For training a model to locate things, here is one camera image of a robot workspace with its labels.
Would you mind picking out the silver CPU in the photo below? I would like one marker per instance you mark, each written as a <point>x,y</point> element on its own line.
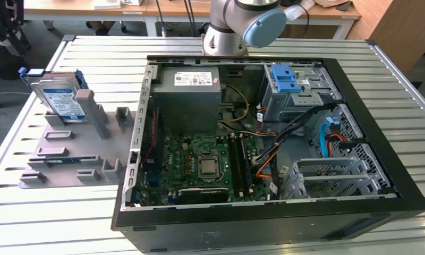
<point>209,166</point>

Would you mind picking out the brown cardboard piece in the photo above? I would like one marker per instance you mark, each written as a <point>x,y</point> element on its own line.
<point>331,3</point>

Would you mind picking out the grey parts rack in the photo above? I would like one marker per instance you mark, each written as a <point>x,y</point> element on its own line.
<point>77,143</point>

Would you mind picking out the black PC case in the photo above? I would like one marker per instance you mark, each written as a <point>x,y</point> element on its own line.
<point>269,231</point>

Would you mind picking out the white box blue print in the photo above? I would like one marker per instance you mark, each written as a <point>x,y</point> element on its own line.
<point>132,2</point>

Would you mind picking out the blue RAM stick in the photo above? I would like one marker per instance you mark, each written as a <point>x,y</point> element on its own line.
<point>61,161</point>

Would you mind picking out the grey power supply unit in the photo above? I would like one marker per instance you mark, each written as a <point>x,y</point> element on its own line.
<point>185,111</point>

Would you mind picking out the silver disk bay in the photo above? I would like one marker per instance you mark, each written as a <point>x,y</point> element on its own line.
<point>336,178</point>

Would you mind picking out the black waste bin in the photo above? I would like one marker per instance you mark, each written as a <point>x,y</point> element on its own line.
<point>11,69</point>

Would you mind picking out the wooden desk white frame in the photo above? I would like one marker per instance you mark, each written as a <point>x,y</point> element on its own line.
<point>145,9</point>

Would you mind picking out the green motherboard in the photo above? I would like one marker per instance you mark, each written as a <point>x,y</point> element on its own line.
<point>212,143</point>

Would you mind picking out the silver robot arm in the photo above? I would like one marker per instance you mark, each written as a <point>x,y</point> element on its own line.
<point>223,40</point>

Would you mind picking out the black CPU socket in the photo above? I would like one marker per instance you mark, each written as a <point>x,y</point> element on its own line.
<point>209,154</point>

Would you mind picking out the black graphics card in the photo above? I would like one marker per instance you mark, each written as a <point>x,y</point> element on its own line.
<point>203,195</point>

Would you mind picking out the black RAM slot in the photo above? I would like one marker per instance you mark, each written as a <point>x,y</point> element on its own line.
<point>235,164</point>

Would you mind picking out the person legs under desk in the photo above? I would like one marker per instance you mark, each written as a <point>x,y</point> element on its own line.
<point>100,26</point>

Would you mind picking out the hard disk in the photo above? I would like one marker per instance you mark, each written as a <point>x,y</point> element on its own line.
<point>57,101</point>

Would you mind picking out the silver optical drive cage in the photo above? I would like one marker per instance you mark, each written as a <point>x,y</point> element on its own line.
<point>280,106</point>

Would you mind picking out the blue plastic drive latch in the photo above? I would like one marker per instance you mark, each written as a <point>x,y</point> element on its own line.
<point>285,79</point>

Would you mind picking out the white book stack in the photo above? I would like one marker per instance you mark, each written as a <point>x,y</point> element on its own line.
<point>108,4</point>

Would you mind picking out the wooden cabinet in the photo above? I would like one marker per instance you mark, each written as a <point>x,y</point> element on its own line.
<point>404,32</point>

